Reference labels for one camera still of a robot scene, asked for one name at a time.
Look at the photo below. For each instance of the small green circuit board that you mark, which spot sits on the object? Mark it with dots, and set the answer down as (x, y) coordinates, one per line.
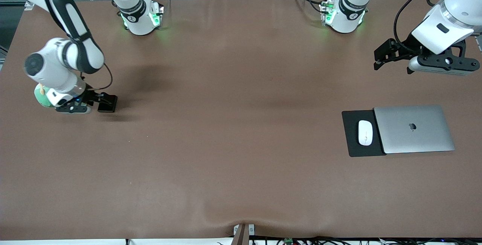
(289, 241)

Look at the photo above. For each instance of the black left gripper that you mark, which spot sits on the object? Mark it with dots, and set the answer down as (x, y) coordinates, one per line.
(407, 47)

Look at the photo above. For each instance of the black mouse pad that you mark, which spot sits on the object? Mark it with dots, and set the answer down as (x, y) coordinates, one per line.
(350, 139)

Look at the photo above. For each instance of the brown table cover mat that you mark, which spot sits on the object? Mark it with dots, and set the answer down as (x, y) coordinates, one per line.
(241, 181)

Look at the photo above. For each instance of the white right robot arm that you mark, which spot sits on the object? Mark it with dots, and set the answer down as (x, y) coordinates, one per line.
(56, 68)

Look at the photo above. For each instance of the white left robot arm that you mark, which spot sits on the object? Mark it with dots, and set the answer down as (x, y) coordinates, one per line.
(346, 19)

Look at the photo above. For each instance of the black phone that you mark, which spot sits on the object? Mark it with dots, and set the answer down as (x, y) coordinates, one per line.
(107, 107)

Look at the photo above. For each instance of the green plush dinosaur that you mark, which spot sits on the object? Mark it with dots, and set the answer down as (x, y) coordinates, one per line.
(42, 100)

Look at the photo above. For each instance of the white computer mouse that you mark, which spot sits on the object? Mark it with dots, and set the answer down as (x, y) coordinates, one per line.
(365, 132)

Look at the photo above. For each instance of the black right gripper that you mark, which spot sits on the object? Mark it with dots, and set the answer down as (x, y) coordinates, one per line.
(91, 96)

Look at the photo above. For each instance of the silver closed laptop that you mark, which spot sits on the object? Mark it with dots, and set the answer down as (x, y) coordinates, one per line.
(414, 130)

